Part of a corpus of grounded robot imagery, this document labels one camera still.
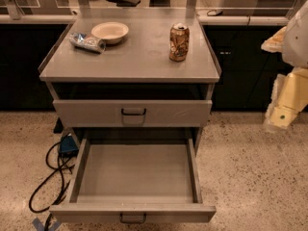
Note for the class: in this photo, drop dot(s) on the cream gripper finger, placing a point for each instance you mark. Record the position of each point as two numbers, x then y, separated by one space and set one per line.
288 98
275 43

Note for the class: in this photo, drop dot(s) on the orange soda can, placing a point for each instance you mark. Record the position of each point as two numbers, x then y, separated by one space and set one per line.
179 42

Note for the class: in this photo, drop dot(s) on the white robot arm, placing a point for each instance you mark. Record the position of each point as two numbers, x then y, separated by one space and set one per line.
295 50

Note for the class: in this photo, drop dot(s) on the grey drawer cabinet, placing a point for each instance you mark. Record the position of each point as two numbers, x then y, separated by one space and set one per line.
137 68

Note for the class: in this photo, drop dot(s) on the open grey middle drawer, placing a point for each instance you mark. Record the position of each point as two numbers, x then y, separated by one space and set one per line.
134 184

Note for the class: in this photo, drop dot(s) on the closed grey top drawer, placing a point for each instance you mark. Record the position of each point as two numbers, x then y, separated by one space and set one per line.
133 113

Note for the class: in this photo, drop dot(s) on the black office chair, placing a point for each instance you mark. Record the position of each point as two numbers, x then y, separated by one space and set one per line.
125 3

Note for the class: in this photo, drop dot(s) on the white bowl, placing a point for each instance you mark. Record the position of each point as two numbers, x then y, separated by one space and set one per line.
110 32

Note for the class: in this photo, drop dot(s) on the blue power adapter box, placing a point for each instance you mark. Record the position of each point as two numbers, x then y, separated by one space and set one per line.
68 147

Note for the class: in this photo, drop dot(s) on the blue floor tape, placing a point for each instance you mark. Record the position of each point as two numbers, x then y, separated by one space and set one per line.
39 226

